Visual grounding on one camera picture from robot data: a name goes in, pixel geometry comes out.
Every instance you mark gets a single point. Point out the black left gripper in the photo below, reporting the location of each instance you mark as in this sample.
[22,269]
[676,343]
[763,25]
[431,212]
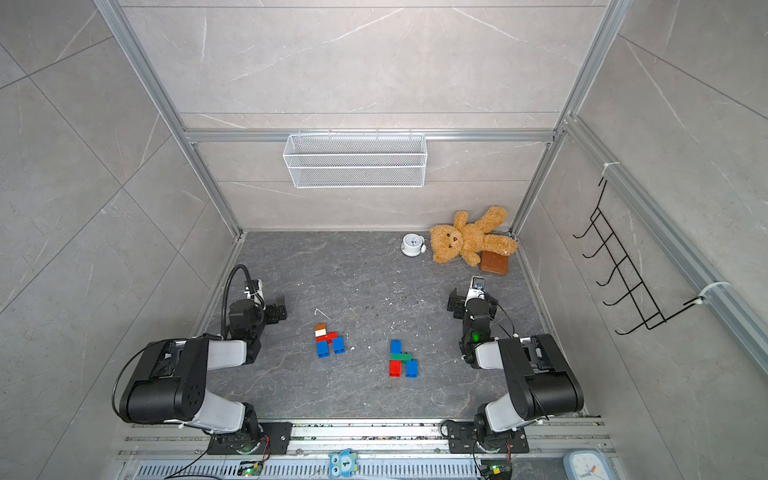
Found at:
[272,311]

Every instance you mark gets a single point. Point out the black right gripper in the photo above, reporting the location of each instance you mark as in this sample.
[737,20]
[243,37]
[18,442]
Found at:
[462,303]

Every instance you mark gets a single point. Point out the blue lego brick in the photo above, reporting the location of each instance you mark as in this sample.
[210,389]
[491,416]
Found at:
[338,346]
[411,369]
[395,346]
[322,349]

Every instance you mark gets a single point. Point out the red long lego brick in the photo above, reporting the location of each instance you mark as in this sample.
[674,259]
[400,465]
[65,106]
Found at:
[329,337]

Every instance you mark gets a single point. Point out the green lego brick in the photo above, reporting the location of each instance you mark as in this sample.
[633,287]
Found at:
[401,357]

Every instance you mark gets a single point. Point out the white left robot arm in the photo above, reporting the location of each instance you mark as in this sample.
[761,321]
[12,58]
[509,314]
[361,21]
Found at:
[169,383]

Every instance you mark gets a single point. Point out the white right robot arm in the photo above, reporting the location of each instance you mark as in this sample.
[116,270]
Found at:
[540,382]

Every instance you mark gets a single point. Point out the brown leather wallet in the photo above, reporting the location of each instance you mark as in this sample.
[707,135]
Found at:
[494,263]

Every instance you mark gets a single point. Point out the brown teddy bear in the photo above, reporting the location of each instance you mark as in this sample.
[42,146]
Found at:
[468,240]

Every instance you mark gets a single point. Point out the white alarm clock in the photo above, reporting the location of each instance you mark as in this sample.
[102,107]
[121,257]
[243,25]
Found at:
[413,245]

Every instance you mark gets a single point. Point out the blue owl figurine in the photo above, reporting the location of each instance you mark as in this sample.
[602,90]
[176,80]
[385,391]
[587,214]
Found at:
[343,464]

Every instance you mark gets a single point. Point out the white blue desk clock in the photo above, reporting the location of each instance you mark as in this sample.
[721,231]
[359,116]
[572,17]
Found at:
[587,465]

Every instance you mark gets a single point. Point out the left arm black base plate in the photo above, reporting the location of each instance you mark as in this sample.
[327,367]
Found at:
[269,437]

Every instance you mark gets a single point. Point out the white wire mesh basket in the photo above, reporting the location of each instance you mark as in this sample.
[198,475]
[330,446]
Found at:
[356,160]

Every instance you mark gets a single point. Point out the black wire hook rack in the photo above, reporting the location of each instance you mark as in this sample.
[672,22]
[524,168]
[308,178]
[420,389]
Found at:
[626,273]

